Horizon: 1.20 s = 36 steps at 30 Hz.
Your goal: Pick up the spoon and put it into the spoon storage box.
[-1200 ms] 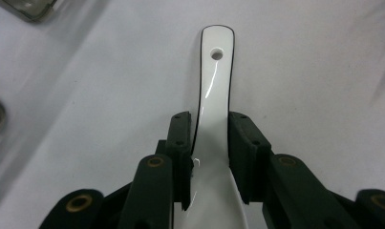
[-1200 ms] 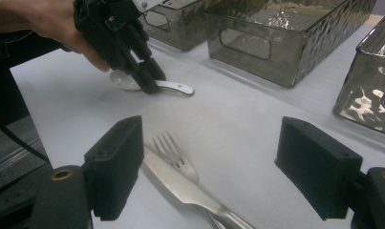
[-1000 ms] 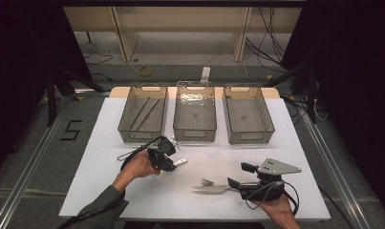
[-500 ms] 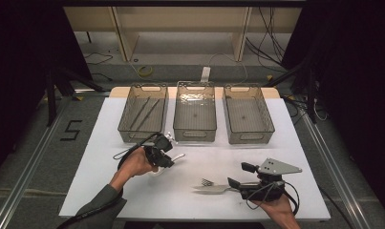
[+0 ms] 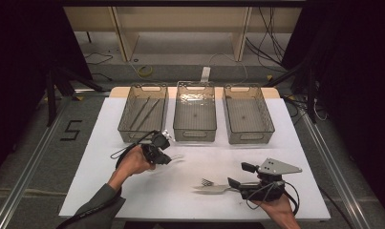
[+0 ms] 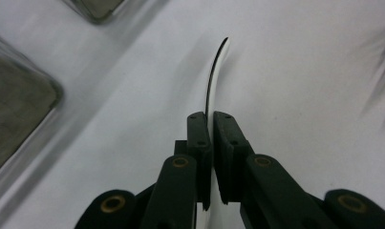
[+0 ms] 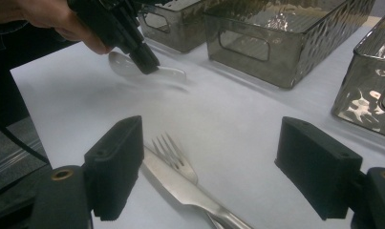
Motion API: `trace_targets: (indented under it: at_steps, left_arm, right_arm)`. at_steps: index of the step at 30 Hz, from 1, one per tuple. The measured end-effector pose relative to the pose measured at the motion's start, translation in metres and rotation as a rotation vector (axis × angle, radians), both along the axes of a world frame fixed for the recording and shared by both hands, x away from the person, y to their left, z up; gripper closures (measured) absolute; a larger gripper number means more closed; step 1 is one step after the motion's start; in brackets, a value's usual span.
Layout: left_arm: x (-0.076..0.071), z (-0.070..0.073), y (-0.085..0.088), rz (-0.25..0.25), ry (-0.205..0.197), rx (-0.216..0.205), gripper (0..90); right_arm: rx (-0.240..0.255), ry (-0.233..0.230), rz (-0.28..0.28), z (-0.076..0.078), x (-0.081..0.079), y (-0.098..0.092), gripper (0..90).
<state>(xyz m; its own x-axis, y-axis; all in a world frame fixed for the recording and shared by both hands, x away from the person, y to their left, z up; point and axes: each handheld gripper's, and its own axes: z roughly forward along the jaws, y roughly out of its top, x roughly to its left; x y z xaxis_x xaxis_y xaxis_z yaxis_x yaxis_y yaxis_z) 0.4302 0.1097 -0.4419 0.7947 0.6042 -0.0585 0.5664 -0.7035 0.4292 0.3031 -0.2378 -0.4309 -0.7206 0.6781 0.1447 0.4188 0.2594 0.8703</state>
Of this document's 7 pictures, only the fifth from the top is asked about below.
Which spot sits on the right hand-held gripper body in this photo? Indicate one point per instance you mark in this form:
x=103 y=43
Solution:
x=273 y=167

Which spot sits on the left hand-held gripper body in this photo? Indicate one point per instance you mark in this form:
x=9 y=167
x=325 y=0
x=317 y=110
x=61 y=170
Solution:
x=153 y=146

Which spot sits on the white spoon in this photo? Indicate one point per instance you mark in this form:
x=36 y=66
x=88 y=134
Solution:
x=178 y=157

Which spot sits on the smoky clear plastic basket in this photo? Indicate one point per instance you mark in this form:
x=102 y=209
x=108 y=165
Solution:
x=195 y=111
x=247 y=114
x=144 y=127

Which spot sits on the metal fork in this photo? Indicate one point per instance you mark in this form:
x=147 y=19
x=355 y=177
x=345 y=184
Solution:
x=207 y=182

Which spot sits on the person's left hand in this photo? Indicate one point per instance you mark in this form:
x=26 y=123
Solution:
x=132 y=162

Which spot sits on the person's right hand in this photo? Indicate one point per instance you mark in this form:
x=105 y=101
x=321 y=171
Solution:
x=279 y=208

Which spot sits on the white table board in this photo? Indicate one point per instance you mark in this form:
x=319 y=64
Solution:
x=167 y=203

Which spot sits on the black metal stand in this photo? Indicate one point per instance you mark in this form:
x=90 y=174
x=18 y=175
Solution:
x=311 y=95
x=50 y=95

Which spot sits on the white power strip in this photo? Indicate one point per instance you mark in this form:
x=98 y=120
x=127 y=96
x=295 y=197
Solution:
x=205 y=74

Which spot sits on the light wooden shelf unit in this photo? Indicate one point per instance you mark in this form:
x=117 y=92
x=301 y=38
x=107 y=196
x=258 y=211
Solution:
x=180 y=20

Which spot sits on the aluminium floor rail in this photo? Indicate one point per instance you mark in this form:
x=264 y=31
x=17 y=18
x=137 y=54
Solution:
x=333 y=165
x=24 y=171

